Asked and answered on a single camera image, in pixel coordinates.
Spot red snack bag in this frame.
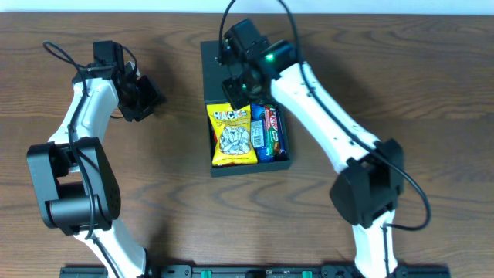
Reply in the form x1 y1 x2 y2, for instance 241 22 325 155
209 124 217 144

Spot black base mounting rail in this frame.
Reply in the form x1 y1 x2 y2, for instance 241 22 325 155
59 263 452 278

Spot blue Oreo cookie pack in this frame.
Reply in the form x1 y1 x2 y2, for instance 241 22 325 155
251 104 274 164

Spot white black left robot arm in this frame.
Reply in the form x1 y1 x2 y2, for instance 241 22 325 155
26 62 162 277

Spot small blue candy box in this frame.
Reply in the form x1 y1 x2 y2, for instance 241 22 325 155
250 120 265 149

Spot red green chocolate bar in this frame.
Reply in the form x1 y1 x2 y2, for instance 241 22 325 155
264 106 281 157

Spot yellow Hacks candy bag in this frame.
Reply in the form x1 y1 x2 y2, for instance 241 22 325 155
206 103 258 166

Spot dark blue wafer bar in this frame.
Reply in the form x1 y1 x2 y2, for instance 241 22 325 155
277 111 286 160

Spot dark green gift box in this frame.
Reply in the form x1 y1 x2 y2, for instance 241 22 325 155
200 41 292 178

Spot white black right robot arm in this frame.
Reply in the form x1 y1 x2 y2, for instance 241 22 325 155
218 38 403 277

